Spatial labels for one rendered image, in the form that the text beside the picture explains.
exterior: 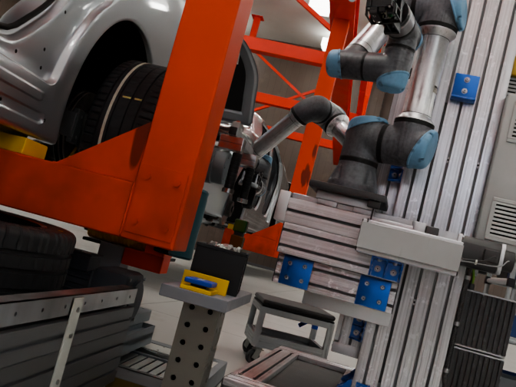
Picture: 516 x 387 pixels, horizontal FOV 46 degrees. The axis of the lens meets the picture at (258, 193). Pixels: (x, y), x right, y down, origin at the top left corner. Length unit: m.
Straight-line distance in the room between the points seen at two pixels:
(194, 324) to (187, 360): 0.09
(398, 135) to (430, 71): 0.21
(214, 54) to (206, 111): 0.17
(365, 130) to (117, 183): 0.73
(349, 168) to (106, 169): 0.71
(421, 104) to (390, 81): 0.26
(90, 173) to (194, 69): 0.42
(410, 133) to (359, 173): 0.18
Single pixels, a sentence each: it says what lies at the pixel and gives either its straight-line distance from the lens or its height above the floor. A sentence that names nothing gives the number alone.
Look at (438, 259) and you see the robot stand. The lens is 1.63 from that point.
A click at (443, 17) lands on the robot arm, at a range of 1.88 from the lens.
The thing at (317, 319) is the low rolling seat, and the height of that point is 0.30.
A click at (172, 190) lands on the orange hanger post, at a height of 0.69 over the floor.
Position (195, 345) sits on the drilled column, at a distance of 1.64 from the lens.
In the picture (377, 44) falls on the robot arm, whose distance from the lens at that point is 1.74.
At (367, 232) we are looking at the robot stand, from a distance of 1.63.
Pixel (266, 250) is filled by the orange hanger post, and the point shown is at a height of 0.56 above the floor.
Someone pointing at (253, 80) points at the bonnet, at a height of 2.05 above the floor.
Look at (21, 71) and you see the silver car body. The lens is 1.84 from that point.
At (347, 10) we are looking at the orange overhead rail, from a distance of 6.13.
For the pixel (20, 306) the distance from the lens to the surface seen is 1.19.
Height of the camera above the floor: 0.60
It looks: 5 degrees up
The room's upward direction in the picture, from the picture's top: 15 degrees clockwise
